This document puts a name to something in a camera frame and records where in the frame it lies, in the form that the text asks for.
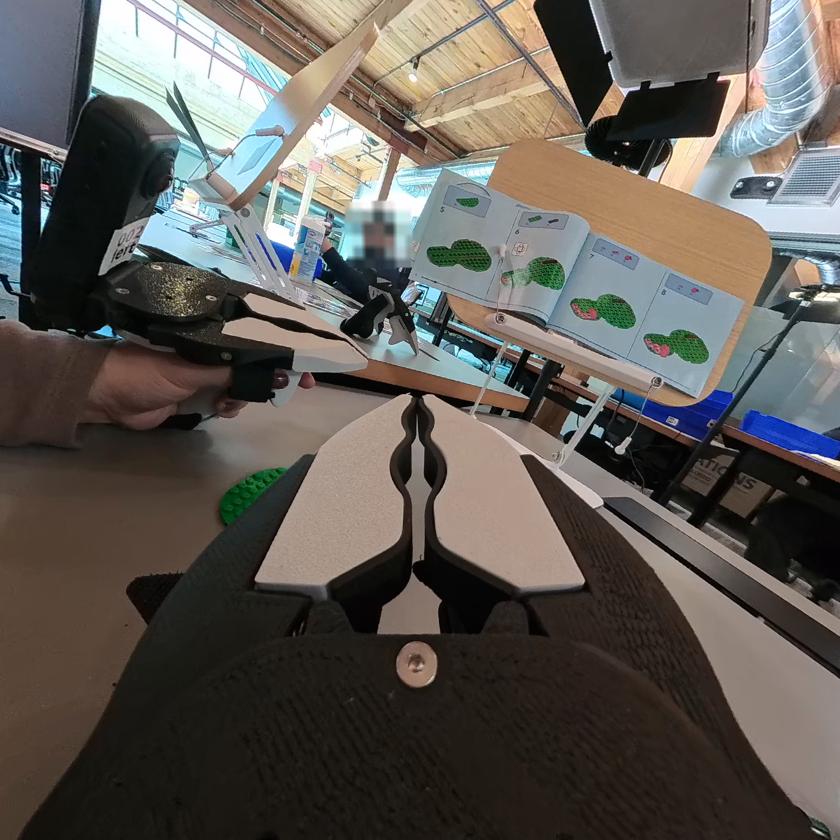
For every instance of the large silver air duct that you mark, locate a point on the large silver air duct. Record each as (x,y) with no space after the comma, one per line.
(781,72)

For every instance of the lego instruction booklet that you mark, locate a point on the lego instruction booklet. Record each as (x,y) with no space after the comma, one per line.
(577,289)

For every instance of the idle hand-held gripper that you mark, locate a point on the idle hand-held gripper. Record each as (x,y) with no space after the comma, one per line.
(384,315)

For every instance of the cardboard box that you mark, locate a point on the cardboard box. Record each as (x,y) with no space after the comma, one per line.
(722,482)

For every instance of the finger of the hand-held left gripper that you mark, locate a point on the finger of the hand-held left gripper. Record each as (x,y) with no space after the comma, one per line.
(328,358)
(295,321)

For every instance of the studio light panel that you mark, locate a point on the studio light panel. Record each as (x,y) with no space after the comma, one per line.
(656,52)

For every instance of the blue storage bin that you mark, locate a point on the blue storage bin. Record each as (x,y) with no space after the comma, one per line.
(682,413)
(794,436)

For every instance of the green lego plate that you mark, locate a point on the green lego plate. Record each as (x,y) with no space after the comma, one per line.
(253,492)

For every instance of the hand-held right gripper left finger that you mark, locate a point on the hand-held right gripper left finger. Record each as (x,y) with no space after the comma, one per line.
(341,512)

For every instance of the wooden table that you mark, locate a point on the wooden table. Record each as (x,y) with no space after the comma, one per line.
(426,367)

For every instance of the black monitor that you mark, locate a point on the black monitor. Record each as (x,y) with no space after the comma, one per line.
(39,65)

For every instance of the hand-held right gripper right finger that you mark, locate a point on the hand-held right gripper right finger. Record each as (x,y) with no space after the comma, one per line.
(499,512)

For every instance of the person's left hand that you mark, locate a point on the person's left hand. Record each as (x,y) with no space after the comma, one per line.
(151,387)

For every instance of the wipes container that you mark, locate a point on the wipes container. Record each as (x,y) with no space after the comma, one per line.
(308,253)

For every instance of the metal vent grille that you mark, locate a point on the metal vent grille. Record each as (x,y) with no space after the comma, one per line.
(807,177)

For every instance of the black tripod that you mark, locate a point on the black tripod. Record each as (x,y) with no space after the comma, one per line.
(754,380)

